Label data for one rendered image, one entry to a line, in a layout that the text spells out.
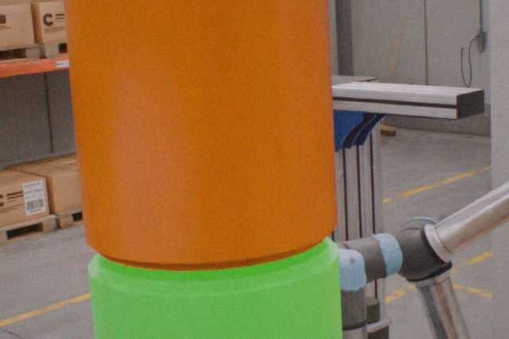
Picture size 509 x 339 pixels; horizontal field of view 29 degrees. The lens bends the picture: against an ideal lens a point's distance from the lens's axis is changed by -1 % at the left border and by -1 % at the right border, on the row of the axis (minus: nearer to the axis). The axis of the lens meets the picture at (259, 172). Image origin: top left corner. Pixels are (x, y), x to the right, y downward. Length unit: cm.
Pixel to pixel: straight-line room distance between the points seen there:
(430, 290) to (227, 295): 221
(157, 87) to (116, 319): 4
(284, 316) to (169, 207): 3
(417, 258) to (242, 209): 205
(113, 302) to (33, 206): 909
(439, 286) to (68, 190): 733
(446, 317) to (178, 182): 223
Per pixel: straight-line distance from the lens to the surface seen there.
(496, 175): 508
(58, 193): 942
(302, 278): 18
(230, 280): 17
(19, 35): 908
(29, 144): 1069
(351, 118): 197
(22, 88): 1061
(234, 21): 17
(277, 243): 17
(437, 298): 238
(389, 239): 168
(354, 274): 150
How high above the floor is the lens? 227
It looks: 12 degrees down
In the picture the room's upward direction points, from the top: 3 degrees counter-clockwise
